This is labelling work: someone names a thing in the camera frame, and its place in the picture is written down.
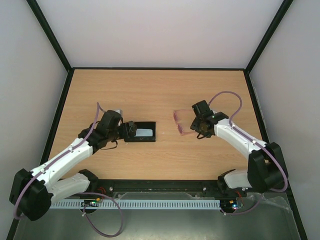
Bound light blue cleaning cloth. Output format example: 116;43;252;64
135;128;153;137

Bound pink sunglasses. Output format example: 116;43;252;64
173;109;196;136

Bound black sunglasses case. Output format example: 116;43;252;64
123;121;156;143

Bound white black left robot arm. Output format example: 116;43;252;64
9;110;137;221

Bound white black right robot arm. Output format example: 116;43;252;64
190;111;289;196

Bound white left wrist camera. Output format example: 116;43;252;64
114;109;123;116

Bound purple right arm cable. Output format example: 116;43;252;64
207;90;289;216

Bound light blue slotted cable duct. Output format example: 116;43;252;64
50;199;221;210

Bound black aluminium frame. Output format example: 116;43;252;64
6;0;309;240

